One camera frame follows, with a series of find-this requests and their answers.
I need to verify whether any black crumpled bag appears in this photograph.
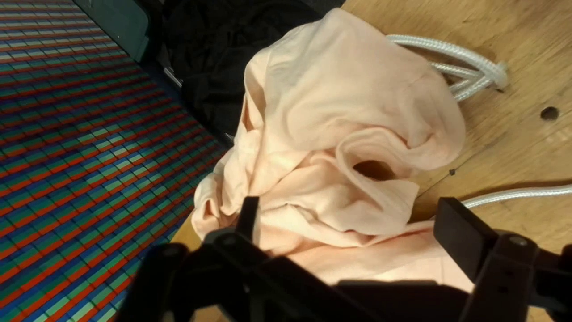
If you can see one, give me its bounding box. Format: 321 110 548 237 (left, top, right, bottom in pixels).
159 0 346 142

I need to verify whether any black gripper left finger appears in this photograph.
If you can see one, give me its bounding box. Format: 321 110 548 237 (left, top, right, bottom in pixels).
114 195 371 322

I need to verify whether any thin white cord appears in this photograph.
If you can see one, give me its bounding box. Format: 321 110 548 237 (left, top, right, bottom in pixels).
384 33 572 212

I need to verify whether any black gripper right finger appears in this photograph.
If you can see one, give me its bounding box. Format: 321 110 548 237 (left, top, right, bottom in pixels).
430 195 572 322

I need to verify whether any pale printed fabric bag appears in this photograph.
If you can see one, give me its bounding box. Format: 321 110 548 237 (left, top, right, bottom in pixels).
189 6 477 296

